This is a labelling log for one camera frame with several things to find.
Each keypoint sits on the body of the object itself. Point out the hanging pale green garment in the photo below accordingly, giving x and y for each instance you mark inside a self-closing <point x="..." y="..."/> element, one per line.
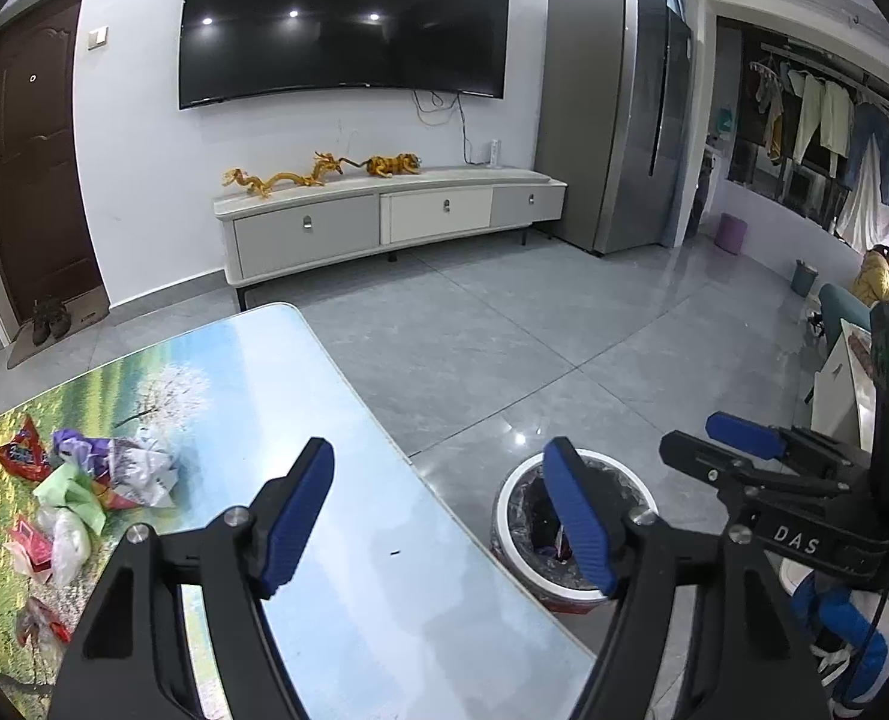
<point x="810" y="116"/>

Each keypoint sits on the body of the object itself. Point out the white light switch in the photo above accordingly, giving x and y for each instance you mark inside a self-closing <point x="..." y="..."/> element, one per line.
<point x="97" y="37"/>

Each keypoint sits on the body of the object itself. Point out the black wall television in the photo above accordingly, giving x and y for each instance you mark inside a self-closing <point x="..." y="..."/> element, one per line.
<point x="339" y="15"/>

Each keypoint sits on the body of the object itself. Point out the hanging blue jeans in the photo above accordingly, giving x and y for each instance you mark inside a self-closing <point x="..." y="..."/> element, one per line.
<point x="870" y="146"/>

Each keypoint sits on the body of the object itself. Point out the small red clear wrapper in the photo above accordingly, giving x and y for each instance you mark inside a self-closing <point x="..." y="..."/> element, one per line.
<point x="39" y="615"/>

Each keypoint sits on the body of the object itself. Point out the white cardboard box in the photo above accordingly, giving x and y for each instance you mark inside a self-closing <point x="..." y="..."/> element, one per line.
<point x="838" y="382"/>

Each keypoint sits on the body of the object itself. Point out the white bin with black liner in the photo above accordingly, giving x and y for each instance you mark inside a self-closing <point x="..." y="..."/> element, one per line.
<point x="516" y="532"/>

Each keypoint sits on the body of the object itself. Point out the white grey television cabinet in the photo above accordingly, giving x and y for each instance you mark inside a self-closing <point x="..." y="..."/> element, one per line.
<point x="309" y="225"/>

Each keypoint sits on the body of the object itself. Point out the white power strip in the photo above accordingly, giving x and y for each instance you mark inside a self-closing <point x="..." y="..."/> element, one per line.
<point x="495" y="151"/>

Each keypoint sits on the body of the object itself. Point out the golden tiger figurine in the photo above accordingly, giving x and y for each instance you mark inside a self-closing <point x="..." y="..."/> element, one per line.
<point x="392" y="165"/>

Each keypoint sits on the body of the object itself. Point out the brown doormat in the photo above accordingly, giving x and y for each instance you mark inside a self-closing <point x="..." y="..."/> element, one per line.
<point x="88" y="319"/>

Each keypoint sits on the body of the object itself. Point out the hanging yellow garment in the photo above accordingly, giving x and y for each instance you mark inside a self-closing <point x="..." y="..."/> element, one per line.
<point x="776" y="131"/>

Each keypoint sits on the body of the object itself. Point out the white crumpled wrapper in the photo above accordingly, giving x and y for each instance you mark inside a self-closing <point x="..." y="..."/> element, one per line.
<point x="141" y="472"/>

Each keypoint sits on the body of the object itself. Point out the clear plastic bag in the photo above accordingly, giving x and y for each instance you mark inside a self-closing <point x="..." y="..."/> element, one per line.
<point x="69" y="551"/>

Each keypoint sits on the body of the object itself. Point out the purple stool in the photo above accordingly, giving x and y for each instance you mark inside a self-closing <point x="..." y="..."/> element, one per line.
<point x="731" y="234"/>

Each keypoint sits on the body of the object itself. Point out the teal chair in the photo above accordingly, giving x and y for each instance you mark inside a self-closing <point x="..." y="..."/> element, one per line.
<point x="838" y="315"/>

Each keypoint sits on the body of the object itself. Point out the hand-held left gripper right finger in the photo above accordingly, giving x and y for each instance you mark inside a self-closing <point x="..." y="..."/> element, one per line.
<point x="576" y="517"/>

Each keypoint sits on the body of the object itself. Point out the purple plastic bag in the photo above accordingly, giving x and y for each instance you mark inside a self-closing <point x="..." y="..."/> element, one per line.
<point x="77" y="446"/>

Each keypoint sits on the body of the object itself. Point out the grey bucket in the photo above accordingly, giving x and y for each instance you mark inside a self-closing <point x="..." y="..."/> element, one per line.
<point x="806" y="279"/>

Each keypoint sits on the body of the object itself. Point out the long golden dragon figurine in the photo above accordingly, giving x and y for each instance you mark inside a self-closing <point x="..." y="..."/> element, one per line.
<point x="272" y="182"/>

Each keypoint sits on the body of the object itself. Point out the hanging pale yellow shirt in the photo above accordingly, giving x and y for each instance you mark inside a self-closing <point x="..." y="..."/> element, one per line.
<point x="837" y="124"/>

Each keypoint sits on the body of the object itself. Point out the green plastic bag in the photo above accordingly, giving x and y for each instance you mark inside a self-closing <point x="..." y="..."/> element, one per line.
<point x="66" y="491"/>

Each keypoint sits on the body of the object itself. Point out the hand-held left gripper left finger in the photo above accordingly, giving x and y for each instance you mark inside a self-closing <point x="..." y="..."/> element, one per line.
<point x="298" y="517"/>

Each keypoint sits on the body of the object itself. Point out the pink wrapper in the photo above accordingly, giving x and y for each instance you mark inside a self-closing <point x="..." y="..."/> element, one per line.
<point x="26" y="544"/>

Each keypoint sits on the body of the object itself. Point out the brown entrance door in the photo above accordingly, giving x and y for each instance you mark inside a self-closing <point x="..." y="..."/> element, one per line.
<point x="32" y="157"/>

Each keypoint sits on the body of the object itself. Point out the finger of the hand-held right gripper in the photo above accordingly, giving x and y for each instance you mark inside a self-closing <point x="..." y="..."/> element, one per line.
<point x="744" y="433"/>
<point x="707" y="457"/>

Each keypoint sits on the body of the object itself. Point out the person's blue clothing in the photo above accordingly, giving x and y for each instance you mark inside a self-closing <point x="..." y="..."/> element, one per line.
<point x="842" y="619"/>

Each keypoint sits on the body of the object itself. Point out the grey refrigerator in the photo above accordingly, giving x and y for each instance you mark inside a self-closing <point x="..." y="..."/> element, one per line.
<point x="602" y="112"/>

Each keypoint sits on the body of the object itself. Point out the red snack wrapper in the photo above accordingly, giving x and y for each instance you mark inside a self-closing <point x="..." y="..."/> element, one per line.
<point x="21" y="454"/>

